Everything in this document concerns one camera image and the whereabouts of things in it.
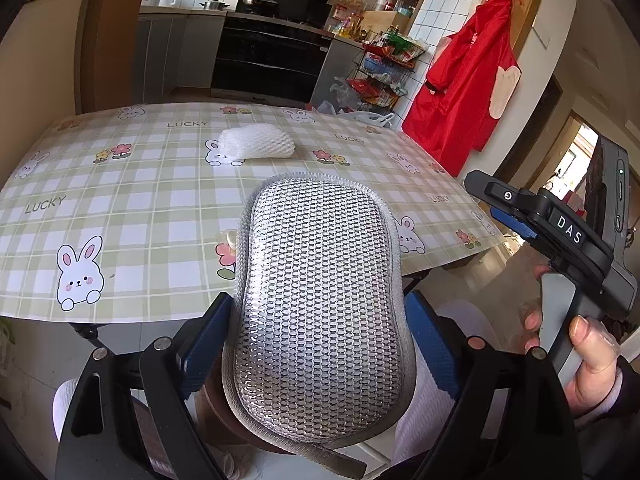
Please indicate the wooden partition panel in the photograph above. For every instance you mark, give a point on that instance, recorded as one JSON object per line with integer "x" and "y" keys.
{"x": 115, "y": 35}

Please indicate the white lined waste bin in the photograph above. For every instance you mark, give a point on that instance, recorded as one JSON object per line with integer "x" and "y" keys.
{"x": 470, "y": 320}

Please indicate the black built-in oven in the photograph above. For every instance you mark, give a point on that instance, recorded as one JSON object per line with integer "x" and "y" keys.
{"x": 270, "y": 60}

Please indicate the person's right forearm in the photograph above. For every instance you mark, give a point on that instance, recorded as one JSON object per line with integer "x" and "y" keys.
{"x": 615, "y": 435}

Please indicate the steel cooking pot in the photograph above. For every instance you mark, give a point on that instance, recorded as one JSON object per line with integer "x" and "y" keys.
{"x": 215, "y": 4}

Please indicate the group of condiment bottles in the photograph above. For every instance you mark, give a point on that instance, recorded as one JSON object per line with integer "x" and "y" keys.
{"x": 350, "y": 20}

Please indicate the red apron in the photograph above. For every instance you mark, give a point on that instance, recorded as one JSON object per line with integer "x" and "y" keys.
{"x": 460, "y": 85}

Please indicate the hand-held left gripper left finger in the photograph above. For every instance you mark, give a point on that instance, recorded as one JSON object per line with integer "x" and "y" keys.
{"x": 200, "y": 355}

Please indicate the silver mesh scouring sponge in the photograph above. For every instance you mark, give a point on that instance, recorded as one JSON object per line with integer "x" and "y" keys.
{"x": 320, "y": 310}

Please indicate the beige refrigerator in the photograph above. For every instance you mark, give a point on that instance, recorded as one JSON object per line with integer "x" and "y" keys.
{"x": 40, "y": 60}

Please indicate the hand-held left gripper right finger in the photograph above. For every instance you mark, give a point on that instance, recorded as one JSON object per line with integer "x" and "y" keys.
{"x": 430, "y": 345}

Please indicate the black cooking pan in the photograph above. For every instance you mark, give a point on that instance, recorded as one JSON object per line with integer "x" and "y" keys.
{"x": 260, "y": 2}

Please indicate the wooden counter box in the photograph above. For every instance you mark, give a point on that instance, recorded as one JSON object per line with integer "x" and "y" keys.
{"x": 380, "y": 22}

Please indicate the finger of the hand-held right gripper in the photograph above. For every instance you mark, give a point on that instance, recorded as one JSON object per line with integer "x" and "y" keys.
{"x": 500, "y": 195}

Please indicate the person's right hand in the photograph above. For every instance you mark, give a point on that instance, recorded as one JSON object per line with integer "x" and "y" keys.
{"x": 595, "y": 360}

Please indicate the white plastic shopping bag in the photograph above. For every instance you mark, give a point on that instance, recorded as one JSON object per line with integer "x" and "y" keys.
{"x": 370, "y": 117}

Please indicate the grey lower kitchen cabinets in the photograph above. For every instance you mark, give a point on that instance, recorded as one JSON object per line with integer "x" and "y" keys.
{"x": 175, "y": 50}

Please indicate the white foam fruit net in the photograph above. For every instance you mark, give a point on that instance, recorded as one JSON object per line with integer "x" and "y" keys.
{"x": 255, "y": 142}

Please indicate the clear plastic wrapper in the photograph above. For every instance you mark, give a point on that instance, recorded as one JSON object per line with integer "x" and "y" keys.
{"x": 227, "y": 238}

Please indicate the checked rabbit print tablecloth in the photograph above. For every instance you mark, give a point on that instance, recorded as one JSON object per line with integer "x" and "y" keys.
{"x": 150, "y": 210}

